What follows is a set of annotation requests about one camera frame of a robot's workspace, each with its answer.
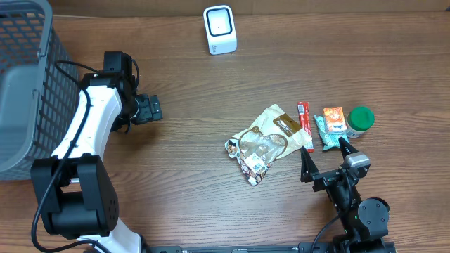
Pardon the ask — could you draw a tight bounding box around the small orange snack packet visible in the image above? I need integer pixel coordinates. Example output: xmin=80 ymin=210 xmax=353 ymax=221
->
xmin=323 ymin=107 xmax=347 ymax=134

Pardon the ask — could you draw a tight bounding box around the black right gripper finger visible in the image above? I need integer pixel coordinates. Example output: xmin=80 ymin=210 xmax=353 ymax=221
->
xmin=300 ymin=147 xmax=319 ymax=183
xmin=338 ymin=137 xmax=358 ymax=158

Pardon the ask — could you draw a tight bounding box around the white barcode scanner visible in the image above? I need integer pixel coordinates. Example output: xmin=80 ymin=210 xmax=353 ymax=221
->
xmin=203 ymin=5 xmax=238 ymax=55

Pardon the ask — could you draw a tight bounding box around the grey plastic shopping basket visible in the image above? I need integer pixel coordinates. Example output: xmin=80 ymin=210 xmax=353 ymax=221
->
xmin=1 ymin=0 xmax=79 ymax=181

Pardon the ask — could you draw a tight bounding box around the teal orange snack pack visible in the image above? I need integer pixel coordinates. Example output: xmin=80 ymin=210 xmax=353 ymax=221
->
xmin=314 ymin=115 xmax=349 ymax=151

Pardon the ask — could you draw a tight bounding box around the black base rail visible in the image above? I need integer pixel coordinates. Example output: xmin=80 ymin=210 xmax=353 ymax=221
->
xmin=147 ymin=242 xmax=398 ymax=253

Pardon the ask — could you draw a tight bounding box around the red stick packet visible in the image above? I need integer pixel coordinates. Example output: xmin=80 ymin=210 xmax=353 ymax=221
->
xmin=297 ymin=101 xmax=314 ymax=153

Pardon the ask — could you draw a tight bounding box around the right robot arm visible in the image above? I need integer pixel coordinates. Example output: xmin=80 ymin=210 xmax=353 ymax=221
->
xmin=299 ymin=138 xmax=396 ymax=253

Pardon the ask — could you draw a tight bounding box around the brown white snack pouch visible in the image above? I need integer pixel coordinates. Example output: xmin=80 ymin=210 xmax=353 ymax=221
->
xmin=224 ymin=104 xmax=312 ymax=186

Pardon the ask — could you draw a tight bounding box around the green lidded jar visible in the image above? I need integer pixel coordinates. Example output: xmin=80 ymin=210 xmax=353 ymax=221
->
xmin=347 ymin=106 xmax=375 ymax=138

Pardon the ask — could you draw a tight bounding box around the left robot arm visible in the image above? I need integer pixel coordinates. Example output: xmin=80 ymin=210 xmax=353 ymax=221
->
xmin=31 ymin=72 xmax=162 ymax=252

